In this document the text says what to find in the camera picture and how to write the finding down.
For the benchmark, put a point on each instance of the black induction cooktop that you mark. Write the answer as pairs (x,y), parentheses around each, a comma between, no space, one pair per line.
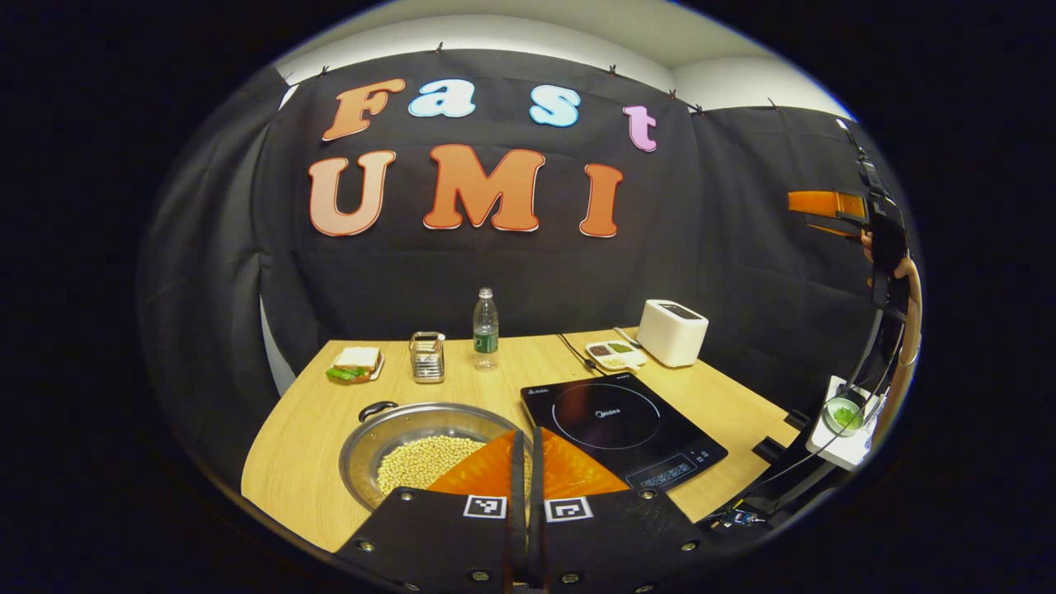
(610,421)

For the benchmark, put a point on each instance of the row of black cloth clips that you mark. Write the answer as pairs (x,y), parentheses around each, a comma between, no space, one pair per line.
(610,70)

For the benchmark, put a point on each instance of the small white plate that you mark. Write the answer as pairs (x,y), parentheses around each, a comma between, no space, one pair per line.
(379,370)

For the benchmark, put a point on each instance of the clear plastic water bottle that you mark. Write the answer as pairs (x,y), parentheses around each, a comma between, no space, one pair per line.
(486,334)

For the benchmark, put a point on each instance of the green bowl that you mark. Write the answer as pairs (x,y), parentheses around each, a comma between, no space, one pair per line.
(843,415)

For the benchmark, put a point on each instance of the sandwich with lettuce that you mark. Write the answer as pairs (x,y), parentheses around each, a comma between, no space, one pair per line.
(355,363)

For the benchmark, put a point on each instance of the pile of soybeans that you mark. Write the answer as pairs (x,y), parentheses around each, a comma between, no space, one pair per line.
(421,462)

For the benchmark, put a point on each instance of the white divided dish of beans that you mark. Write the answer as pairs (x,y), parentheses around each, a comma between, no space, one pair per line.
(615,355)

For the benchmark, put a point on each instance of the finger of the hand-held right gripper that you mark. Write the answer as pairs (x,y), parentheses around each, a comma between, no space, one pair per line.
(825,204)

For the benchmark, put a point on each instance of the white toaster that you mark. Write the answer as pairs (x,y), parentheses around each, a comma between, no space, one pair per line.
(672,330)

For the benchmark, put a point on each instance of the black backdrop cloth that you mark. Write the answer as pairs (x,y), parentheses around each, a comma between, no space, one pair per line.
(536,272)

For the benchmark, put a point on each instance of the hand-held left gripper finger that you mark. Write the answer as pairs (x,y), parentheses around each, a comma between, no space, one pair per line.
(518,511)
(537,511)

